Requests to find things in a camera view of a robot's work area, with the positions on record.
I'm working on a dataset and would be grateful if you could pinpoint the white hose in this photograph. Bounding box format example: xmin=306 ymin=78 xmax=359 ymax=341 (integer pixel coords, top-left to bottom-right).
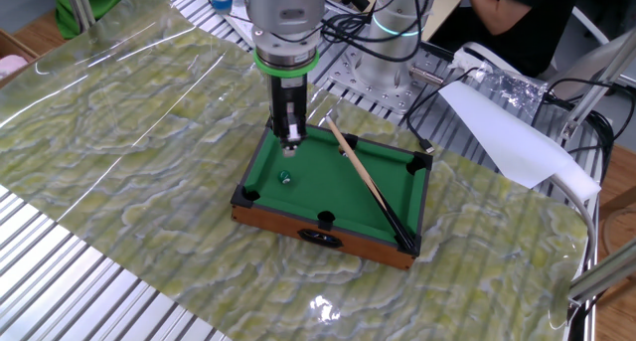
xmin=549 ymin=174 xmax=597 ymax=268

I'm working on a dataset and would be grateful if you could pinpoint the black USB cable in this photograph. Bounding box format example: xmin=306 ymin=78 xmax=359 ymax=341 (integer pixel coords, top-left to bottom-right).
xmin=405 ymin=67 xmax=479 ymax=156

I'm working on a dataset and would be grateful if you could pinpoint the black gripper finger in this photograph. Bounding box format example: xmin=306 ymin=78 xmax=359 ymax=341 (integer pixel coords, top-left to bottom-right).
xmin=278 ymin=119 xmax=305 ymax=159

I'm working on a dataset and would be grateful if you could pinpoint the clear plastic bag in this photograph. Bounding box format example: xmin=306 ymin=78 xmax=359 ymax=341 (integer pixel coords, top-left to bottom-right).
xmin=466 ymin=57 xmax=549 ymax=119

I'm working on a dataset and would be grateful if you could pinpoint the white paper sheet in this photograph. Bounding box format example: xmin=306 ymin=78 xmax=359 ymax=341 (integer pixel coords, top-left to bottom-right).
xmin=439 ymin=80 xmax=602 ymax=203

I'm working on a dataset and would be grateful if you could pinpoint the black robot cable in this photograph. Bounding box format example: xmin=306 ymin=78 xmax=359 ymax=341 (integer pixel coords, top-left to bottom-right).
xmin=317 ymin=0 xmax=439 ymax=65

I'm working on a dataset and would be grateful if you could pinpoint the white office chair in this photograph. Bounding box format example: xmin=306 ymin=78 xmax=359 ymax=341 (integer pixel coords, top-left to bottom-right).
xmin=459 ymin=5 xmax=613 ymax=84

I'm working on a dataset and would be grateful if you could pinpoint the green cloth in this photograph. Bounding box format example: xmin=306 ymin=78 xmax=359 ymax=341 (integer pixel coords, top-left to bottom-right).
xmin=48 ymin=0 xmax=141 ymax=41

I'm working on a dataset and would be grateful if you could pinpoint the pink cloth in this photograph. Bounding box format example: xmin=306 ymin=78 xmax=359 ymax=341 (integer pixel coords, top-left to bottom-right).
xmin=0 ymin=55 xmax=29 ymax=81

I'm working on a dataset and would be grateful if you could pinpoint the brown cardboard box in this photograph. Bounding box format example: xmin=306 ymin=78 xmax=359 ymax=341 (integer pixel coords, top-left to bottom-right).
xmin=0 ymin=28 xmax=41 ymax=88

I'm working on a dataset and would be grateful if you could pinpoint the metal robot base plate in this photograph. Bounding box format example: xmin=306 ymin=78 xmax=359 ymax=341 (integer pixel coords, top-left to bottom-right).
xmin=327 ymin=46 xmax=449 ymax=116

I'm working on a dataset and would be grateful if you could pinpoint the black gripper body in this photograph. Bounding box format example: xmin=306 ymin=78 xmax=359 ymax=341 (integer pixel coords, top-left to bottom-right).
xmin=269 ymin=75 xmax=309 ymax=122

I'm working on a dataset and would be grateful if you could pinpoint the wooden pool cue black butt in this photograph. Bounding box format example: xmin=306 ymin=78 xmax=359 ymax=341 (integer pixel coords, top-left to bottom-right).
xmin=325 ymin=115 xmax=416 ymax=253

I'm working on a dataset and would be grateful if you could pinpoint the white power strip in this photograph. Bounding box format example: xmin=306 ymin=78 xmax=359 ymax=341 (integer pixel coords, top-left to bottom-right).
xmin=207 ymin=0 xmax=257 ymax=47

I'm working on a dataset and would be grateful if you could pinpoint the mini green pool table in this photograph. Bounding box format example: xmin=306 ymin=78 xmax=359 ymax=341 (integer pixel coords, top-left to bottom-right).
xmin=230 ymin=119 xmax=434 ymax=271

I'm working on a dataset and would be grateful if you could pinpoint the aluminium frame post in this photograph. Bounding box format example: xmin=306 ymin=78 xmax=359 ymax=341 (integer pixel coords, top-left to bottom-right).
xmin=63 ymin=0 xmax=96 ymax=33
xmin=565 ymin=239 xmax=636 ymax=307
xmin=560 ymin=27 xmax=636 ymax=141

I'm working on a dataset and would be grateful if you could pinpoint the person in black shirt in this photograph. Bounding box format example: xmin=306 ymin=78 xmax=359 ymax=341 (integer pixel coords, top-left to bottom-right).
xmin=429 ymin=0 xmax=583 ymax=79

